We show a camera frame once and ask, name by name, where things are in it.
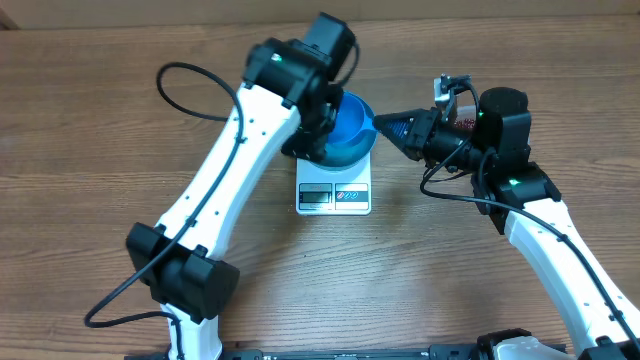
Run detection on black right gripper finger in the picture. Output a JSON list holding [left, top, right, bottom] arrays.
[[373, 108, 425, 133], [380, 128, 418, 159]]

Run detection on red adzuki beans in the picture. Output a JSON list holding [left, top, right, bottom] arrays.
[[454, 117, 476, 131]]

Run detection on clear plastic bean container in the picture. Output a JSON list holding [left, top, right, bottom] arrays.
[[455, 105, 476, 120]]

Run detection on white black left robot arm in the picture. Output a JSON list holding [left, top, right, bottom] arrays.
[[126, 13, 357, 359]]

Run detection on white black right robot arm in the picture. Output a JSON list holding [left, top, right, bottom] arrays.
[[373, 87, 639, 359]]

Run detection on white digital kitchen scale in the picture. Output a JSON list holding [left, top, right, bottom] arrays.
[[295, 153, 372, 216]]

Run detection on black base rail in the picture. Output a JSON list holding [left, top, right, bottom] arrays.
[[124, 328, 569, 360]]

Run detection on blue metal bowl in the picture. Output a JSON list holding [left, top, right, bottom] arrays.
[[305, 89, 379, 170]]

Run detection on blue plastic measuring scoop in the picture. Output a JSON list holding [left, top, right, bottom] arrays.
[[328, 92, 377, 146]]

